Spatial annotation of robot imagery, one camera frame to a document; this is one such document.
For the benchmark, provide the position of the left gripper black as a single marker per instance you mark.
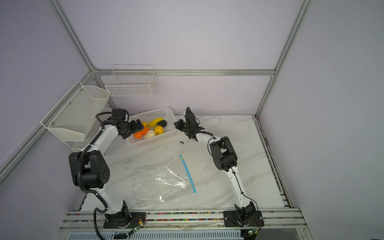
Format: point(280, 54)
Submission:
point(135, 128)

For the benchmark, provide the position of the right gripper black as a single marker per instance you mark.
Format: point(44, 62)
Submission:
point(179, 127)

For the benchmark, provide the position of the white plastic perforated basket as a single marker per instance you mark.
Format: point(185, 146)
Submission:
point(169, 131)

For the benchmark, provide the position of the round yellow fruit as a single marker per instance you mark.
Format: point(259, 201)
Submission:
point(159, 130)

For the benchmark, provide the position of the clear zip top bag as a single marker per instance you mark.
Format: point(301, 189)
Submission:
point(162, 182)

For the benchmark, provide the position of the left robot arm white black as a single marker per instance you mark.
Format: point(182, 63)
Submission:
point(89, 169)

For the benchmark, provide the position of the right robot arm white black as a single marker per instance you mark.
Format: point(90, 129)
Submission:
point(225, 159)

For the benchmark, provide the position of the orange tangerine front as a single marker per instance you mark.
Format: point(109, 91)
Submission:
point(138, 135)

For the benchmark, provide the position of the orange tangerine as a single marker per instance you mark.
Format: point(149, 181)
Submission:
point(145, 130)
point(138, 135)

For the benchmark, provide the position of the orange tangerine middle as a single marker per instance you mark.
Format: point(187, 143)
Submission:
point(145, 130)

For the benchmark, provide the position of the white garlic bulb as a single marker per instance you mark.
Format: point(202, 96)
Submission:
point(150, 134)

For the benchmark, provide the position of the black avocado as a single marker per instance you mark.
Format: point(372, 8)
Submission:
point(162, 123)

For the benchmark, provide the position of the lower white mesh shelf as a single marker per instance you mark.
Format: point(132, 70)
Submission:
point(93, 131)

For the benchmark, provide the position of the white mesh shelf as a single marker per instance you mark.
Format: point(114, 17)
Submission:
point(93, 131)
point(71, 119)

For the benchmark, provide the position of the upper white mesh shelf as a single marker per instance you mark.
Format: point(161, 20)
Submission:
point(71, 119)

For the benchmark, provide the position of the white wire wall basket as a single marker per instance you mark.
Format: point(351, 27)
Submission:
point(132, 81)

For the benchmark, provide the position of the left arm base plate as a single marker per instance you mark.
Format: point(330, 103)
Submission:
point(118, 221)

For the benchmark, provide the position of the aluminium front rail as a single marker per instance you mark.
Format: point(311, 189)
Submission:
point(191, 220)

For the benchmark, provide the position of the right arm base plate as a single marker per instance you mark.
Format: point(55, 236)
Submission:
point(235, 219)

